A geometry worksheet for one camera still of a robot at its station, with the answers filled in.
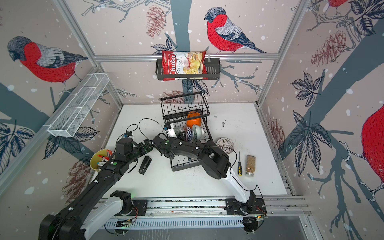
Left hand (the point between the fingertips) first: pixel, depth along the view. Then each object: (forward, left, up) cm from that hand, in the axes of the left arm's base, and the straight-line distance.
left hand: (147, 143), depth 82 cm
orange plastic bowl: (+20, -28, -7) cm, 36 cm away
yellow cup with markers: (-8, +24, -1) cm, 26 cm away
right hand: (+7, -19, -4) cm, 21 cm away
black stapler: (-8, +2, -11) cm, 14 cm away
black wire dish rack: (+21, -15, +5) cm, 26 cm away
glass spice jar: (-10, -59, -9) cm, 60 cm away
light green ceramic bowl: (+9, -28, -4) cm, 30 cm away
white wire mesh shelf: (+13, +35, +17) cm, 41 cm away
